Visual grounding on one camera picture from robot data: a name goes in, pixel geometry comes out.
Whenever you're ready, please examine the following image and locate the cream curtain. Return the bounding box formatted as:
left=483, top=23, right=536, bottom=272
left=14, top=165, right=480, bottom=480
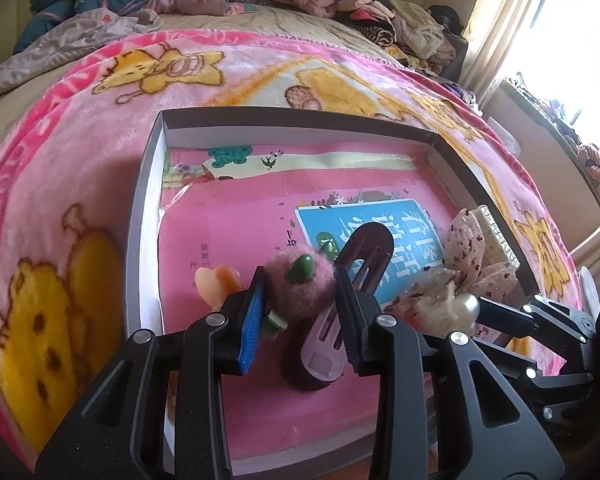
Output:
left=460, top=0, right=541, bottom=105

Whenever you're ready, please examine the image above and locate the white plastic hair comb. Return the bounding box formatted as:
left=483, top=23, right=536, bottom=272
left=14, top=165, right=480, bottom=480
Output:
left=472, top=205, right=520, bottom=270

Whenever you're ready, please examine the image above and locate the pink speckled bow pearl clip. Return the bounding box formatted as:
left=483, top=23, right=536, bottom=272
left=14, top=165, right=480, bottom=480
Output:
left=388, top=208, right=518, bottom=338

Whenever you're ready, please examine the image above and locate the pink cartoon fleece blanket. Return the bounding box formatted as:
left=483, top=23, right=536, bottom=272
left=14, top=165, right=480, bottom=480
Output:
left=0, top=27, right=583, bottom=466

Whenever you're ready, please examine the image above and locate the shallow cardboard box tray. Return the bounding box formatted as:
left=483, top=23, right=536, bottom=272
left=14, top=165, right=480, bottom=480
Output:
left=125, top=107, right=539, bottom=479

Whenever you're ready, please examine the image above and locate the orange heart clip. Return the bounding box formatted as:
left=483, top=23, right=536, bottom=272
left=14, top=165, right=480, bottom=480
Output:
left=194, top=266, right=245, bottom=311

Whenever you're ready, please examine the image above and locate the lilac crumpled blanket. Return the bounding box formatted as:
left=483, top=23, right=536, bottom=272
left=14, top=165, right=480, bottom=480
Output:
left=0, top=0, right=244, bottom=96

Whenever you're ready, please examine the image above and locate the pink fuzzy ball hair tie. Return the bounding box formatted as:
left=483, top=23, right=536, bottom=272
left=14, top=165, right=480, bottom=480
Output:
left=262, top=250, right=339, bottom=334

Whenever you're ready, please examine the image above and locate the dark maroon hair clip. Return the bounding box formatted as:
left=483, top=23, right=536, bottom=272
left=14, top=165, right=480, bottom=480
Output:
left=283, top=222, right=394, bottom=391

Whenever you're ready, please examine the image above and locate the pile of clothes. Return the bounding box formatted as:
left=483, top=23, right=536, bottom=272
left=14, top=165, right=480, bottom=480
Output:
left=335, top=0, right=468, bottom=82

